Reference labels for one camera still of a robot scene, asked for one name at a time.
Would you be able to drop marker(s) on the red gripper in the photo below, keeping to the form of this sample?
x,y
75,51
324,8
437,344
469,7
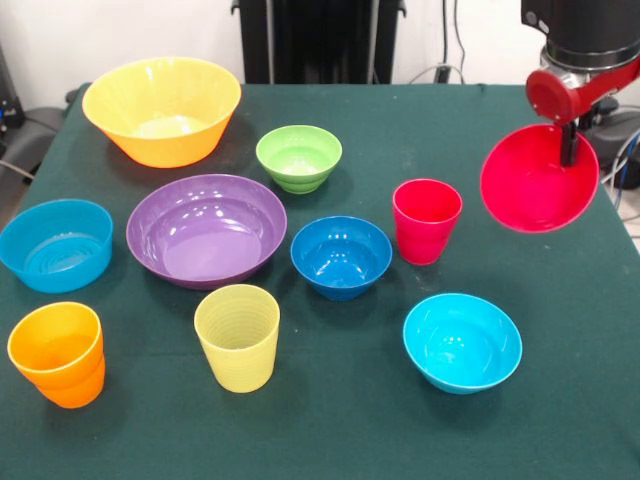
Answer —
x,y
552,95

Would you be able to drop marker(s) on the red-pink bowl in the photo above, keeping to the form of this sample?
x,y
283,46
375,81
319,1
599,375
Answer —
x,y
530,190

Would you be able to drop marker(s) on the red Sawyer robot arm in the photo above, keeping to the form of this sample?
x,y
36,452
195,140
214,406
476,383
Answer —
x,y
585,30

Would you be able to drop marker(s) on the red-pink cup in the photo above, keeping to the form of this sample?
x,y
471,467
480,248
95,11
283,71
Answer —
x,y
425,240

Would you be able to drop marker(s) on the cyan bowl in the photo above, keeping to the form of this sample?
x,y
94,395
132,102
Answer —
x,y
460,350

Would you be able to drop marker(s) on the dark blue bowl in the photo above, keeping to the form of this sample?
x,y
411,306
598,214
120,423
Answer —
x,y
340,260

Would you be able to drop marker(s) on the green bowl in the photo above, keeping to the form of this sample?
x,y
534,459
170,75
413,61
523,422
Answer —
x,y
299,160

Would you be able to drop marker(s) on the dark green tablecloth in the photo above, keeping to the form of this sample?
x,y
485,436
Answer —
x,y
350,440

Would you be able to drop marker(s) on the large purple bowl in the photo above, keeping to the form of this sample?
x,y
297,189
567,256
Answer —
x,y
205,240

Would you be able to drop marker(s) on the yellow-green cup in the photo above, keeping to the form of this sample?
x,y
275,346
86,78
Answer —
x,y
237,360

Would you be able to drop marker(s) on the large orange bowl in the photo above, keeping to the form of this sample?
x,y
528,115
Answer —
x,y
150,100

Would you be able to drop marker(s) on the blue ribbed bowl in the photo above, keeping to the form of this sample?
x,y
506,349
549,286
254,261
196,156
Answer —
x,y
55,260

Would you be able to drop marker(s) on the black device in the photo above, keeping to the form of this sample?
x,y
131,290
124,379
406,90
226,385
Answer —
x,y
10,110

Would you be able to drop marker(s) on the orange cup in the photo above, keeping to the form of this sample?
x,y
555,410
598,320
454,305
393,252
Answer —
x,y
60,380

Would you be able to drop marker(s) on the grey pedestal foot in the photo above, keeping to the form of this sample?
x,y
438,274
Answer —
x,y
622,132
35,130

